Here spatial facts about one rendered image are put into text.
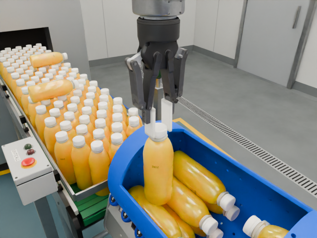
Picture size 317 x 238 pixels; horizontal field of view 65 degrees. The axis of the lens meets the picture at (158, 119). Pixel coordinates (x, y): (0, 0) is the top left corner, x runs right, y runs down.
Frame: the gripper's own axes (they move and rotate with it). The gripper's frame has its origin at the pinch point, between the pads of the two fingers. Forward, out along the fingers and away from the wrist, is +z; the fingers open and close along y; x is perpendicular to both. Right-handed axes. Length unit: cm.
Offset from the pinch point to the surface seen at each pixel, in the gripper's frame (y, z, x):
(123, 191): -8.1, 18.5, 3.0
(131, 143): -2.0, 10.2, 8.6
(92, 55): 160, 103, 418
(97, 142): -3.0, 20.7, 28.6
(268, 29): 367, 46, 191
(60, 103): -3, 20, 65
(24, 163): -24.5, 20.3, 31.1
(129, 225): -5.0, 38.0, 7.7
